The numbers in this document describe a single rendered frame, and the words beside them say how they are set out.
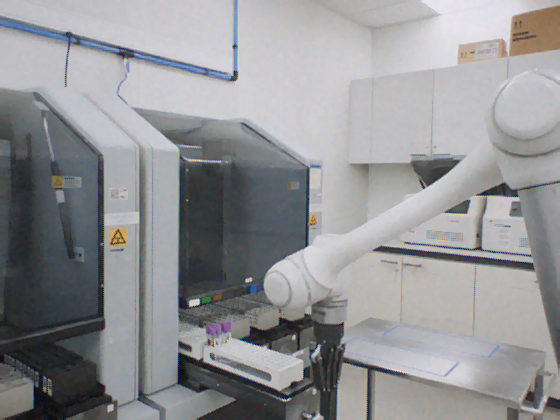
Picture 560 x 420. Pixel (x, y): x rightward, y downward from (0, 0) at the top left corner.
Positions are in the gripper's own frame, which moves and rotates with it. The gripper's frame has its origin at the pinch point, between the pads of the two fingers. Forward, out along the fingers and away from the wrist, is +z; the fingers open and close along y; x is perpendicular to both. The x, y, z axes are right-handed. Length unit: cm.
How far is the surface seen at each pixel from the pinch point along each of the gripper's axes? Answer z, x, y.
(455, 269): 4, -55, -229
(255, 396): 1.7, -17.6, 6.9
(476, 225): -26, -44, -233
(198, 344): -5.4, -42.6, 5.1
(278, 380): -3.7, -11.4, 5.2
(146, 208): -46, -49, 19
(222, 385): 2.5, -30.0, 7.0
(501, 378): -2, 28, -41
